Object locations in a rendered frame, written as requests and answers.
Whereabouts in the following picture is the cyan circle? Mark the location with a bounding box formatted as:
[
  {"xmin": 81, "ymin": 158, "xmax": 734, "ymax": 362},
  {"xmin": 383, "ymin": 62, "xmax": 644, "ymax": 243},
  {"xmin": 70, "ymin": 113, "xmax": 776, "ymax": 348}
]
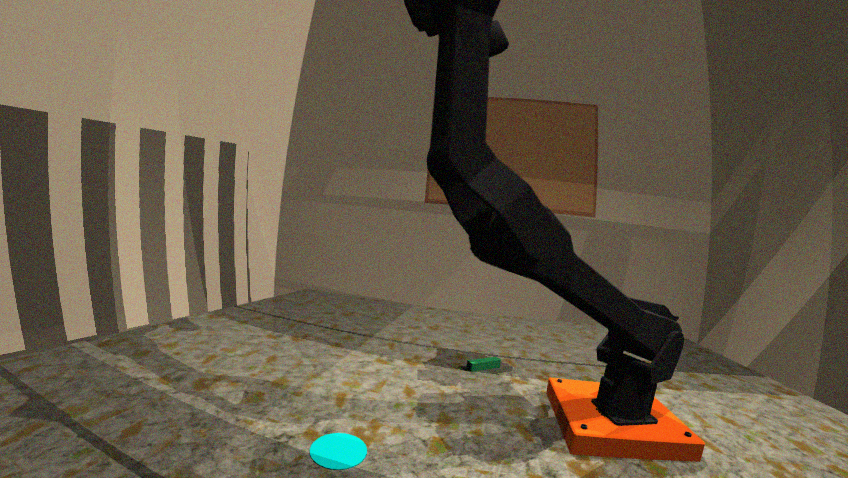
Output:
[{"xmin": 310, "ymin": 433, "xmax": 367, "ymax": 470}]

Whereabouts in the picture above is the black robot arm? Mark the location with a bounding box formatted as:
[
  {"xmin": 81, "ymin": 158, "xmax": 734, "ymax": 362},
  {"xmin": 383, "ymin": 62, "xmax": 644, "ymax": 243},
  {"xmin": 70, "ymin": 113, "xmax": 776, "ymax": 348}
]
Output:
[{"xmin": 404, "ymin": 0, "xmax": 684, "ymax": 426}]

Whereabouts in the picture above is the green rectangular post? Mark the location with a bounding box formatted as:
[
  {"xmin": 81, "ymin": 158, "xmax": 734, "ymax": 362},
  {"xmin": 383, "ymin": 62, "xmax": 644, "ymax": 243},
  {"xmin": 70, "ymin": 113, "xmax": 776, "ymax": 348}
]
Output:
[{"xmin": 467, "ymin": 357, "xmax": 501, "ymax": 372}]

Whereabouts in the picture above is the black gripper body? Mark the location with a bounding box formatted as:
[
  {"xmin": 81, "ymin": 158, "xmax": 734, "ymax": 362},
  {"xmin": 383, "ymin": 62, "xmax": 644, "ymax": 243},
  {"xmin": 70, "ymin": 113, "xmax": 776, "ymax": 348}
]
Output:
[{"xmin": 489, "ymin": 20, "xmax": 509, "ymax": 58}]

